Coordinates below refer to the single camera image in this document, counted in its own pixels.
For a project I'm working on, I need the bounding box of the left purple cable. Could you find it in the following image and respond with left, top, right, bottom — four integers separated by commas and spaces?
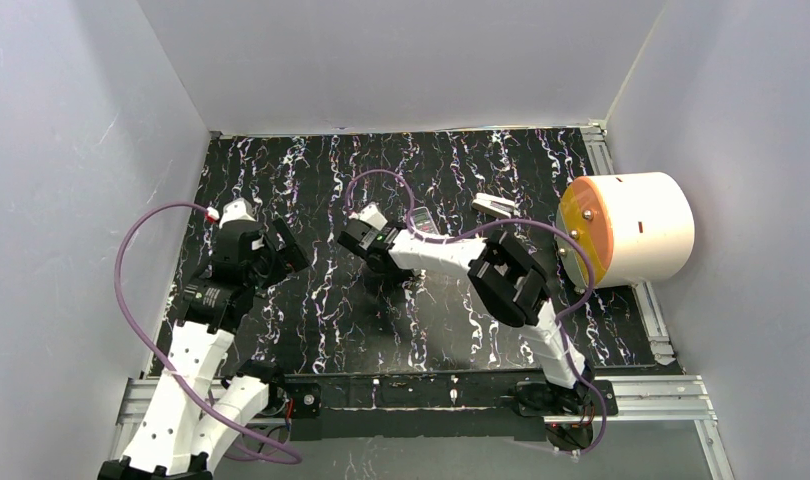
114, 201, 304, 465

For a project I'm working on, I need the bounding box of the grey remote control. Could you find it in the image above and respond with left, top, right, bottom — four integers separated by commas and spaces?
410, 206, 440, 237

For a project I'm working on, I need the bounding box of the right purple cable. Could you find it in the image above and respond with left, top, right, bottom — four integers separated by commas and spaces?
341, 168, 610, 458

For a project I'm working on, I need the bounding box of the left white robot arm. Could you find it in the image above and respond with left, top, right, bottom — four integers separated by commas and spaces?
98, 214, 309, 479

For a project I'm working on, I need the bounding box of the white cylindrical container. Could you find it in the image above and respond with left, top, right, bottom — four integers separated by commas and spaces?
556, 172, 695, 288

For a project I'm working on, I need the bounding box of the purple cable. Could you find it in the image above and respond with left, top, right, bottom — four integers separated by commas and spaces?
341, 168, 610, 458
114, 201, 304, 465

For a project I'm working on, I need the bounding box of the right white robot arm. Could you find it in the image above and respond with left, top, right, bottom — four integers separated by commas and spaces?
337, 219, 591, 390

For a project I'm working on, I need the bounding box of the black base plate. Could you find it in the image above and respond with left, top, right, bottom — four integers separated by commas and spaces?
275, 369, 593, 441

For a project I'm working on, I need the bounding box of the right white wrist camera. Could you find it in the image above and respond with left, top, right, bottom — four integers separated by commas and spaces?
348, 202, 388, 230

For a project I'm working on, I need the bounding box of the aluminium frame rail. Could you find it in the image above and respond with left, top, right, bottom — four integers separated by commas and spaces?
103, 377, 738, 480

